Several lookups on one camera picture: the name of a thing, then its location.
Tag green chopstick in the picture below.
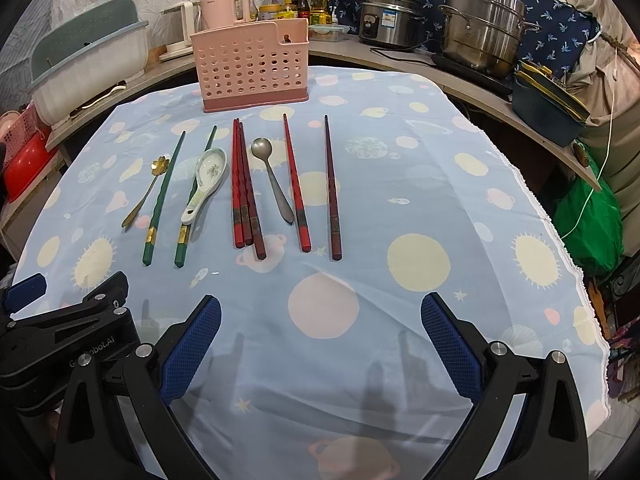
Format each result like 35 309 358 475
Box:
173 124 219 269
142 131 186 266

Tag gold flower spoon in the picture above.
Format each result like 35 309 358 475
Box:
120 155 170 231

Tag dark red chopstick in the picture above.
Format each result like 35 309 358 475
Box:
240 124 267 261

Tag white ceramic soup spoon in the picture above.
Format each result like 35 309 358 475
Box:
181 148 228 226

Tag silver metal spoon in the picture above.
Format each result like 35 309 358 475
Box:
250 138 294 224

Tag dark maroon chopstick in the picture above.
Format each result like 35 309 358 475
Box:
324 116 343 261

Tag pink plastic utensil holder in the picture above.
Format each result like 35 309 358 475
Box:
191 18 309 113

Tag red plastic basin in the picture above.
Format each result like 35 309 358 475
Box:
3 133 54 203

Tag pink plastic basket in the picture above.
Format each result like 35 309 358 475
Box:
1 102 39 160

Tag green plastic bag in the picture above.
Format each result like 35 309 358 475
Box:
552 159 625 276

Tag light blue patterned tablecloth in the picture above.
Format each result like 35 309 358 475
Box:
17 67 611 479

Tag white dish drainer box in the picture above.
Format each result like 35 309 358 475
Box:
30 0 149 126

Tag white glass kettle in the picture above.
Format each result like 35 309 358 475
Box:
158 0 198 63

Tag pink electric kettle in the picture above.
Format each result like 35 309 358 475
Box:
198 0 250 29

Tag yellow lidded tin can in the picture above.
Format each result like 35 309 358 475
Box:
258 3 282 21

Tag clear food container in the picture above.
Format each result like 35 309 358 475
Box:
308 24 350 42

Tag stacked yellow green bowls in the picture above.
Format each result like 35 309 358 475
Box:
512 61 590 148

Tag dark soy sauce bottle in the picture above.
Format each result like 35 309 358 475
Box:
297 0 310 20

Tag black induction cooker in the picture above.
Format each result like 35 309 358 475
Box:
431 54 512 100

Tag silver rice cooker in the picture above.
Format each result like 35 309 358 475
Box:
358 0 425 50

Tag stainless steel steamer pot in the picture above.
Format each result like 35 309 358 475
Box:
439 0 540 79

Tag black power cable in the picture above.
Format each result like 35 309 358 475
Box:
369 45 442 68

